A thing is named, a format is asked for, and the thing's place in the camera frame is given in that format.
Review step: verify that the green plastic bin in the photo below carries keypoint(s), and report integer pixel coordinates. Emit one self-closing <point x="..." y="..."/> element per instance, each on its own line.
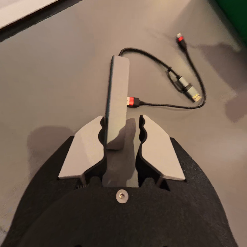
<point x="235" y="15"/>

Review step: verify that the grey usb hub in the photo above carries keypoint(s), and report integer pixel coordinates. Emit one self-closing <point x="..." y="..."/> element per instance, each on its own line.
<point x="117" y="86"/>

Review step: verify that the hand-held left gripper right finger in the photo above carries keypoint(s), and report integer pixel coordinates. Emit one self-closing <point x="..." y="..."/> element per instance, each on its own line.
<point x="160" y="154"/>

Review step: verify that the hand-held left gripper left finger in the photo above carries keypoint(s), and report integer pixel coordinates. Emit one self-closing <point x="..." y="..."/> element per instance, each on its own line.
<point x="83" y="150"/>

